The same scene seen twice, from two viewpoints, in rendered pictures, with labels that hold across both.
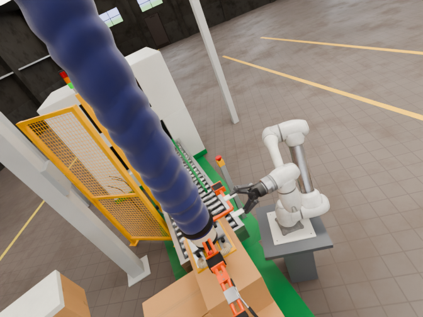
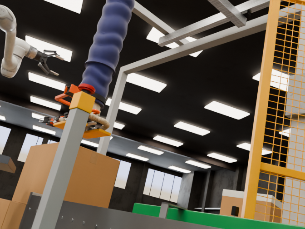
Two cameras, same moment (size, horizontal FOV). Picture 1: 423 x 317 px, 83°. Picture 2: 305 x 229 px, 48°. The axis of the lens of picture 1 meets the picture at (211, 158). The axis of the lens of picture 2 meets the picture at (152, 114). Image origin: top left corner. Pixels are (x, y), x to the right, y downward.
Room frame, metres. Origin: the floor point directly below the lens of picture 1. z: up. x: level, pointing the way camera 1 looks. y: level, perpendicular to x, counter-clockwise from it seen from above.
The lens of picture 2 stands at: (3.38, -0.43, 0.54)
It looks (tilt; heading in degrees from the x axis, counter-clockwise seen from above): 19 degrees up; 152
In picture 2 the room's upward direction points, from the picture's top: 13 degrees clockwise
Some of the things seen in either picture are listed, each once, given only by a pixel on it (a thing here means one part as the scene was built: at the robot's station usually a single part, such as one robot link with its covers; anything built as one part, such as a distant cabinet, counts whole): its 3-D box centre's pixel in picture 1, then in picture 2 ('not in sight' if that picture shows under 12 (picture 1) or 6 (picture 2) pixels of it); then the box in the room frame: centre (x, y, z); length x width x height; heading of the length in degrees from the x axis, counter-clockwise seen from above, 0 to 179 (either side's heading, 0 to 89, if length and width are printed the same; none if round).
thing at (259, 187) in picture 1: (255, 192); (40, 57); (0.88, -0.14, 1.58); 0.09 x 0.07 x 0.08; 98
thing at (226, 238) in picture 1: (219, 233); (70, 122); (1.09, 0.17, 1.13); 0.34 x 0.10 x 0.05; 8
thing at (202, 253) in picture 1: (195, 248); (93, 131); (1.07, 0.36, 1.13); 0.34 x 0.10 x 0.05; 8
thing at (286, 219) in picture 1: (286, 210); not in sight; (1.19, -0.37, 0.93); 0.18 x 0.16 x 0.22; 74
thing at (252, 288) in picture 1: (225, 269); (64, 181); (1.07, 0.26, 0.74); 0.60 x 0.40 x 0.40; 8
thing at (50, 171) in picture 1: (56, 177); (302, 94); (2.02, 1.35, 1.62); 0.20 x 0.05 x 0.30; 10
